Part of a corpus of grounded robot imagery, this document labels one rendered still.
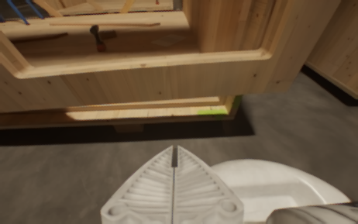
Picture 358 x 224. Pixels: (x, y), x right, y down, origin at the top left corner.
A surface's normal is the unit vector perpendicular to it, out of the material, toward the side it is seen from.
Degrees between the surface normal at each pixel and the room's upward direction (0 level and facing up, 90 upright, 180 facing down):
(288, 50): 90
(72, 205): 0
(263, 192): 68
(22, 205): 0
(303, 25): 90
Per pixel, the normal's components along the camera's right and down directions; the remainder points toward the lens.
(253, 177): -0.01, -0.71
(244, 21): 0.04, 0.71
